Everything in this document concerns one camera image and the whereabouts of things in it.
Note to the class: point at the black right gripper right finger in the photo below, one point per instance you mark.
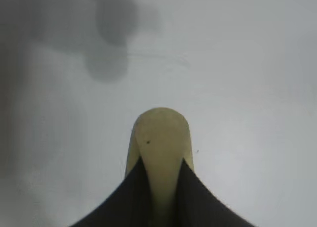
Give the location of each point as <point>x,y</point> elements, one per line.
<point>195,202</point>

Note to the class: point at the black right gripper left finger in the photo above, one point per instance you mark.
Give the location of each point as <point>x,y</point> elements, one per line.
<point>128,202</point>

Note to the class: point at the pale yellow egg yolk pastry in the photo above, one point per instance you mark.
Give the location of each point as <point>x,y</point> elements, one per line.
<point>162,142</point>

